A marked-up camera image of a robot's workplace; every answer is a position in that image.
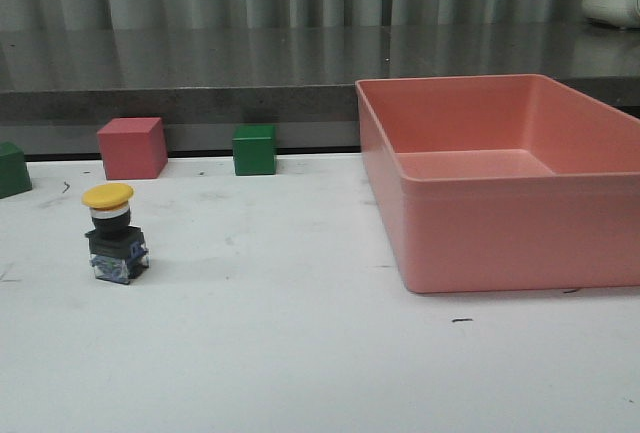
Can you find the left green cube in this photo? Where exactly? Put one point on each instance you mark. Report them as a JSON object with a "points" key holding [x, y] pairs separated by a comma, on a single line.
{"points": [[254, 150]]}

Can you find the far pink cube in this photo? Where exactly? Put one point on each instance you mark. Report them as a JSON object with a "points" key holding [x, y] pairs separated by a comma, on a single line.
{"points": [[133, 148]]}

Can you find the yellow push button switch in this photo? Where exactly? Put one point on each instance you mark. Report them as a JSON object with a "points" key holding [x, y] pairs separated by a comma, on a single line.
{"points": [[118, 250]]}

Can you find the pink plastic bin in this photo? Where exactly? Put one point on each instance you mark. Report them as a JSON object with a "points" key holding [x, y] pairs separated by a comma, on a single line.
{"points": [[502, 182]]}

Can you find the grey stone counter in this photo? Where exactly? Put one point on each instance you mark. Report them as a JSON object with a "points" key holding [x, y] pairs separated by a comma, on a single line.
{"points": [[59, 88]]}

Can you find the right green cube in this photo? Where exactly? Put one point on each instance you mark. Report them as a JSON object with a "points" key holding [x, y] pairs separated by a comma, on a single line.
{"points": [[14, 175]]}

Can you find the green cube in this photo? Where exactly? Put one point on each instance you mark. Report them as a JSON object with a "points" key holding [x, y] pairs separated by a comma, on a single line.
{"points": [[254, 150], [14, 175]]}

